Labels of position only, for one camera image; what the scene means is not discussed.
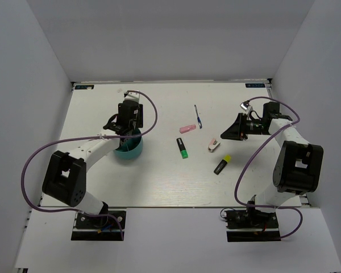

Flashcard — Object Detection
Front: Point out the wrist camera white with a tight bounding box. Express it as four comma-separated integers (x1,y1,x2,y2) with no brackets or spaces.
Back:
124,90,140,104
240,101,253,115

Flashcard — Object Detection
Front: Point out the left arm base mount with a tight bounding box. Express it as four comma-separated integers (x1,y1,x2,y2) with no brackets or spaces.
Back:
71,210,127,242

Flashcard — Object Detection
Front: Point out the teal round divided organizer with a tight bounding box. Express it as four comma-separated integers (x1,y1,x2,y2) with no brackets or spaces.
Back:
113,136,143,160

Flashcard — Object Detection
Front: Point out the right corner label sticker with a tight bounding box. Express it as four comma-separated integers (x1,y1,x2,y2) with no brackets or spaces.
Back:
245,83,265,88

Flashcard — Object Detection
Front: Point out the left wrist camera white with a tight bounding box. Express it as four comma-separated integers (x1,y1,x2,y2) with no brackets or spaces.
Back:
124,90,140,104

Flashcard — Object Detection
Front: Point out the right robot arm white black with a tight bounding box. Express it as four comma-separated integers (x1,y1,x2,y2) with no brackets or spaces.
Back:
221,101,323,227

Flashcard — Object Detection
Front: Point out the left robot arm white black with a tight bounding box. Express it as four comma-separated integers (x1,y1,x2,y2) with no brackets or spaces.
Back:
42,100,143,227

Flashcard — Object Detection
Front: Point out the pink white mini stapler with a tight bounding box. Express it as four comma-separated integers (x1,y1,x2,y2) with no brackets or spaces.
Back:
208,138,220,152

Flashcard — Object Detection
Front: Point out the corner label sticker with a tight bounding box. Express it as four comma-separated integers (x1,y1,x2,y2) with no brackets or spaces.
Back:
245,83,265,88
74,85,94,90

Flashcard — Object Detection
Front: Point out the left corner label sticker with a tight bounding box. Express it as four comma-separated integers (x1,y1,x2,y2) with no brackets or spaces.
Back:
74,85,94,90

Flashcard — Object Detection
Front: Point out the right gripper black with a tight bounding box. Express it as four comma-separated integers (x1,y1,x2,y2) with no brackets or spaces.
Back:
221,112,269,140

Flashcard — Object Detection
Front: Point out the blue pen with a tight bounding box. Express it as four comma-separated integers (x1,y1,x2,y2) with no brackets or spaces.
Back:
194,104,203,129

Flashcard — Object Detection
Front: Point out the pink eraser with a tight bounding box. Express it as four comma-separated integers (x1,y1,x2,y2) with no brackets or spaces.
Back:
179,125,196,134

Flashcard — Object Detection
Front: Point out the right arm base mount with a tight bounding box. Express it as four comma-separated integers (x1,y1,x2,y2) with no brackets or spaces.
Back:
220,208,281,242

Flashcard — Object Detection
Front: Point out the green cap black highlighter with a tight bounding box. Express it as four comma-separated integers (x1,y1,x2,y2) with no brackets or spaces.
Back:
176,138,188,159

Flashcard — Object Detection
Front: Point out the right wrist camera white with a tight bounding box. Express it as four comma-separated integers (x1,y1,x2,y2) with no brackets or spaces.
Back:
240,101,253,115

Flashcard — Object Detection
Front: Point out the yellow cap black highlighter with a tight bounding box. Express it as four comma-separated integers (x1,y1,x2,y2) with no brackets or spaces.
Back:
214,155,231,175

